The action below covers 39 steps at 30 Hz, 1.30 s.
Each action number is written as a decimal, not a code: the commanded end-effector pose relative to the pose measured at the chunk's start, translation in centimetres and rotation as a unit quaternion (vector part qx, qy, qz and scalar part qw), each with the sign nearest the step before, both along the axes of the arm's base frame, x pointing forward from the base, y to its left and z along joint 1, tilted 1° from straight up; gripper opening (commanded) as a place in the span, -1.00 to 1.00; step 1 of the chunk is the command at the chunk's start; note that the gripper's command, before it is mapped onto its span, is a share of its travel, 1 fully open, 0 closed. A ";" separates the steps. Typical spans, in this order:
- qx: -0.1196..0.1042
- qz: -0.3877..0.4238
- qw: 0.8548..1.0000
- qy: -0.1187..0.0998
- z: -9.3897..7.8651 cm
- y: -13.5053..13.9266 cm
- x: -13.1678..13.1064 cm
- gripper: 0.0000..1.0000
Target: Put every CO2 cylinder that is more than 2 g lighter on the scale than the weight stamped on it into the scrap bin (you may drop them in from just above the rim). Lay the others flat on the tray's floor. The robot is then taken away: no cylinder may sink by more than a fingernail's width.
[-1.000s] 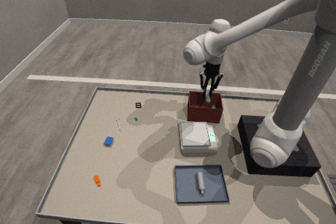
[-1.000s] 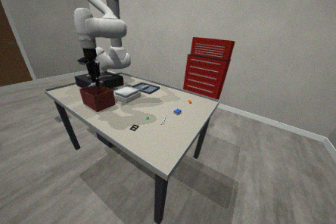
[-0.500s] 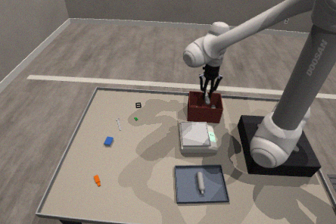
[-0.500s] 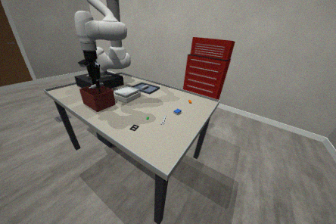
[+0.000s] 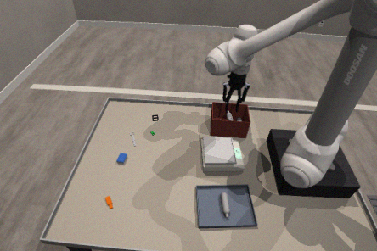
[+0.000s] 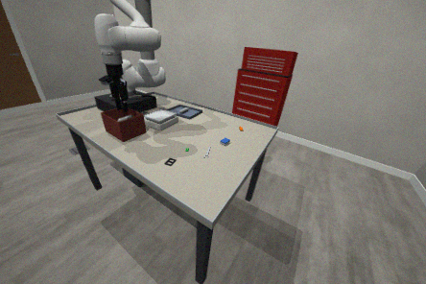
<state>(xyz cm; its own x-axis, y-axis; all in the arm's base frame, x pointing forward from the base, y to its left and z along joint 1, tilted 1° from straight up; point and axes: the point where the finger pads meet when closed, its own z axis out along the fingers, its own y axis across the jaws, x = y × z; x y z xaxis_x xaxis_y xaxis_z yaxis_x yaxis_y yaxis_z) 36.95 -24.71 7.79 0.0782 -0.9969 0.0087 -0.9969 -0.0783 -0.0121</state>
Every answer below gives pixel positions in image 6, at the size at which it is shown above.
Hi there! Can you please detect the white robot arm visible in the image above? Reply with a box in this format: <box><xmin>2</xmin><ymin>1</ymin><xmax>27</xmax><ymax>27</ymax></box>
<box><xmin>95</xmin><ymin>0</ymin><xmax>166</xmax><ymax>100</ymax></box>

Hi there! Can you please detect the red open box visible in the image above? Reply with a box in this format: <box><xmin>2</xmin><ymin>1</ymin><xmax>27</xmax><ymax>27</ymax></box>
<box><xmin>101</xmin><ymin>108</ymin><xmax>146</xmax><ymax>142</ymax></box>

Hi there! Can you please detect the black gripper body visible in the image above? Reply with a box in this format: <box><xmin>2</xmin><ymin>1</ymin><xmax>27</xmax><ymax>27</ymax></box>
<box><xmin>106</xmin><ymin>64</ymin><xmax>123</xmax><ymax>86</ymax></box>

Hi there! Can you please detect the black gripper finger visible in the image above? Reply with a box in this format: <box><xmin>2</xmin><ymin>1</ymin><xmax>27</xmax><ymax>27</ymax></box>
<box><xmin>109</xmin><ymin>80</ymin><xmax>122</xmax><ymax>110</ymax></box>
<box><xmin>114</xmin><ymin>79</ymin><xmax>129</xmax><ymax>112</ymax></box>

